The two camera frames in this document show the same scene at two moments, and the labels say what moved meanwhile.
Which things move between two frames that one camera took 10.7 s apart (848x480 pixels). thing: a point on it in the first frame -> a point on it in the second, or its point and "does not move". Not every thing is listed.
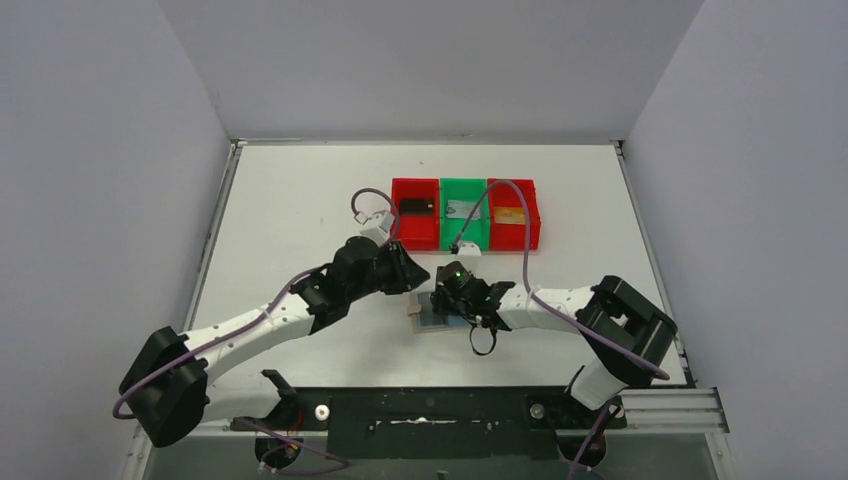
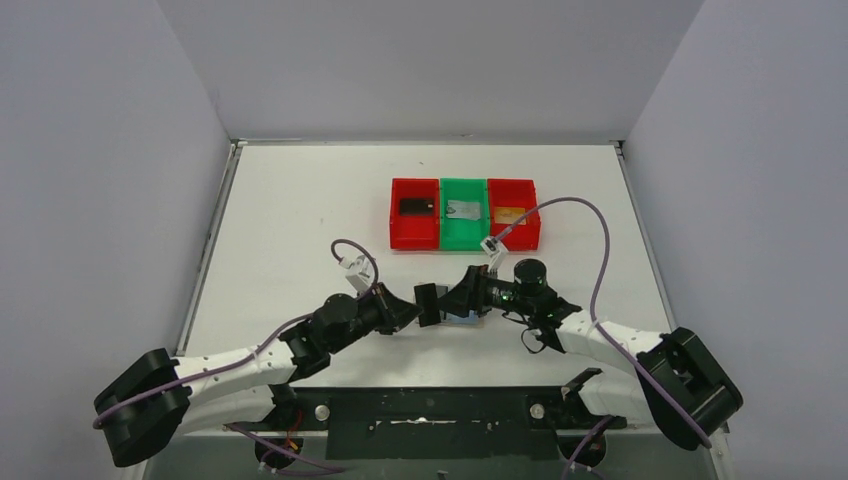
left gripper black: [399, 268] -> [387, 312]
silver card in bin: [462, 209] does not move
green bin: [458, 199] does not move
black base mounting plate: [441, 423] does not move
